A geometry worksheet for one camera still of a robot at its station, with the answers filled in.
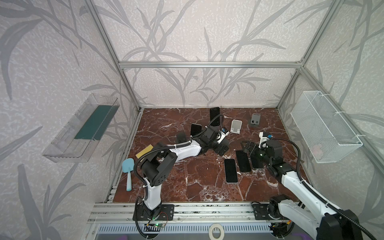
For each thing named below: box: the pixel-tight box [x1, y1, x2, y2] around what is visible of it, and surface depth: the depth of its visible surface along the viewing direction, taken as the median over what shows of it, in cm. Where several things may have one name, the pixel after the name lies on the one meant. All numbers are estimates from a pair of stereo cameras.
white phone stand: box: [230, 119, 243, 135], surface depth 105 cm
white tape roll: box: [208, 223, 225, 240], surface depth 69 cm
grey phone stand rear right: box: [250, 113, 261, 125], surface depth 109 cm
